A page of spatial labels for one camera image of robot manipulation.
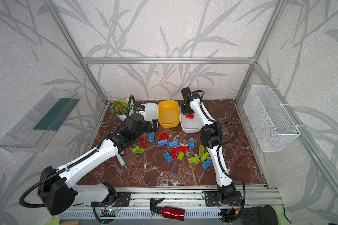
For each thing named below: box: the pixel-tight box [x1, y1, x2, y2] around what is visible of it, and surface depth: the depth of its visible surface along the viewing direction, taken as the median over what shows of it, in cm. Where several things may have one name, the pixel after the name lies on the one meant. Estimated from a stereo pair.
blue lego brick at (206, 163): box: [201, 158, 213, 170], surface depth 86 cm
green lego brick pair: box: [131, 145, 145, 155], surface depth 93 cm
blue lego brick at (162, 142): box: [157, 138, 168, 146], surface depth 96 cm
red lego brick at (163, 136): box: [158, 133, 169, 141], surface depth 100 cm
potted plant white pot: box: [109, 97, 133, 122], surface depth 98 cm
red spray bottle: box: [149, 197, 185, 222], surface depth 69 cm
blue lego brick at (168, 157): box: [162, 151, 174, 164], surface depth 90 cm
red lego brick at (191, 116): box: [185, 113, 195, 120], surface depth 110 cm
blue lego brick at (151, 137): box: [149, 132, 155, 143], surface depth 98 cm
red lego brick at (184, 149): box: [177, 146, 189, 153], surface depth 93 cm
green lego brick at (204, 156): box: [200, 151, 209, 163], surface depth 88 cm
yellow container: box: [157, 100, 181, 128], surface depth 114 cm
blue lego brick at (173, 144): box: [168, 140, 179, 148], surface depth 96 cm
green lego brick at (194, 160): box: [189, 156, 200, 164], surface depth 88 cm
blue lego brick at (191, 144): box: [188, 138, 195, 150], surface depth 95 cm
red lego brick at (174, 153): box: [171, 147, 178, 159], surface depth 91 cm
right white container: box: [179, 105, 204, 134], surface depth 108 cm
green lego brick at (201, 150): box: [199, 145, 206, 156], surface depth 92 cm
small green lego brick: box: [177, 151, 185, 161], surface depth 90 cm
